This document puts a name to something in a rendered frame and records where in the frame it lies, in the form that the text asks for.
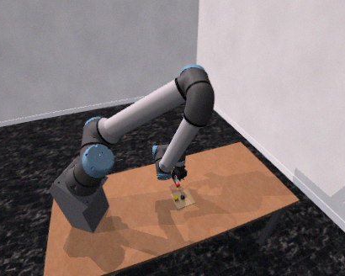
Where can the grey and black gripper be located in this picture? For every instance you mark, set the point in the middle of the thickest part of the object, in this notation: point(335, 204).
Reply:
point(179, 173)

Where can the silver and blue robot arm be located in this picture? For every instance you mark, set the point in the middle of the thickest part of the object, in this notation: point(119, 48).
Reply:
point(96, 159)

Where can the tan mat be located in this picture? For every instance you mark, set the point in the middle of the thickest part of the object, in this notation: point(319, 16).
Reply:
point(185, 202)

